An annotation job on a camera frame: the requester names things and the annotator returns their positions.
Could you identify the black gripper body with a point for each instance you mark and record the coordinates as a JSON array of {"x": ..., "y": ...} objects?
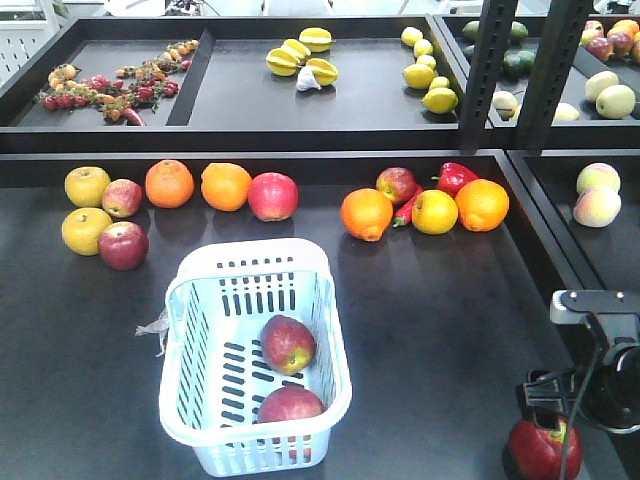
[{"x": 603, "y": 389}]

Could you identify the dark red apple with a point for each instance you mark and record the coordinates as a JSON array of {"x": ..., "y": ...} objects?
[
  {"x": 536, "y": 451},
  {"x": 287, "y": 344},
  {"x": 398, "y": 184},
  {"x": 123, "y": 245},
  {"x": 289, "y": 403}
]

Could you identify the light blue plastic basket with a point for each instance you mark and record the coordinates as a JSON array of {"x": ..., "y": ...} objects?
[{"x": 214, "y": 377}]

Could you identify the pale peach front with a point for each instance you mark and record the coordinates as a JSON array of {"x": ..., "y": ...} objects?
[{"x": 597, "y": 206}]

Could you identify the pale peach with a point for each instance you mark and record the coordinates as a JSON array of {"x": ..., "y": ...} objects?
[
  {"x": 597, "y": 206},
  {"x": 598, "y": 173}
]

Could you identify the pale peach back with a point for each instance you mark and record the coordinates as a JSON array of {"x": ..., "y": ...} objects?
[{"x": 598, "y": 173}]

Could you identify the orange right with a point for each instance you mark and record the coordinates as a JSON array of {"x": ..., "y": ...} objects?
[{"x": 482, "y": 205}]

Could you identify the yellow round fruit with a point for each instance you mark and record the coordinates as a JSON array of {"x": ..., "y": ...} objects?
[{"x": 434, "y": 212}]

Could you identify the red bell pepper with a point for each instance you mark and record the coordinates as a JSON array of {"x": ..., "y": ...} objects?
[{"x": 452, "y": 177}]

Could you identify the red chili pepper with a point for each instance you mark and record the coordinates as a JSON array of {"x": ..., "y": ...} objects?
[{"x": 403, "y": 216}]

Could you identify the black wooden fruit display stand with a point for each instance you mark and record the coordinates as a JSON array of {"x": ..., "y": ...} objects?
[{"x": 439, "y": 331}]

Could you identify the dark red apple behind oranges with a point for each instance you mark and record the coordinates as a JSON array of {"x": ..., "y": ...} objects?
[{"x": 398, "y": 184}]

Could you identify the orange with navel left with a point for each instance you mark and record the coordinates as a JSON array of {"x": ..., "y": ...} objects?
[{"x": 366, "y": 214}]

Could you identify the red apple beside oranges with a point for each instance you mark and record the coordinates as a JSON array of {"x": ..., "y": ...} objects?
[{"x": 273, "y": 196}]

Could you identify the white garlic bulb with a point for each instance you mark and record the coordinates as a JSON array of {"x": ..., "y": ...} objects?
[{"x": 306, "y": 80}]

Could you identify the yellow starfruit back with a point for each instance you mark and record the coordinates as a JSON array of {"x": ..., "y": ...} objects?
[{"x": 316, "y": 39}]

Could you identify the orange far left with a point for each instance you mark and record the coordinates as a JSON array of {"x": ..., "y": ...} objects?
[{"x": 169, "y": 184}]

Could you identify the small pink apple left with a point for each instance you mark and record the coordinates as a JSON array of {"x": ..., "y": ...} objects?
[{"x": 122, "y": 198}]

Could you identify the yellow apple front left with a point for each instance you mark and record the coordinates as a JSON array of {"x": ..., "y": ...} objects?
[{"x": 81, "y": 229}]

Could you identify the yellow apple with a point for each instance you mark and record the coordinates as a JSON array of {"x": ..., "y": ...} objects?
[
  {"x": 84, "y": 186},
  {"x": 81, "y": 229}
]

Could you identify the cherry tomato vine cluster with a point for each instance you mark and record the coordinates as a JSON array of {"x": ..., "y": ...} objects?
[{"x": 132, "y": 89}]

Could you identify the yellow apple back left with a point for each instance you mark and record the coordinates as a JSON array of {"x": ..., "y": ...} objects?
[{"x": 84, "y": 186}]

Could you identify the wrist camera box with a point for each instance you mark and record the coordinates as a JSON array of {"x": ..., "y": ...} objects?
[{"x": 611, "y": 316}]

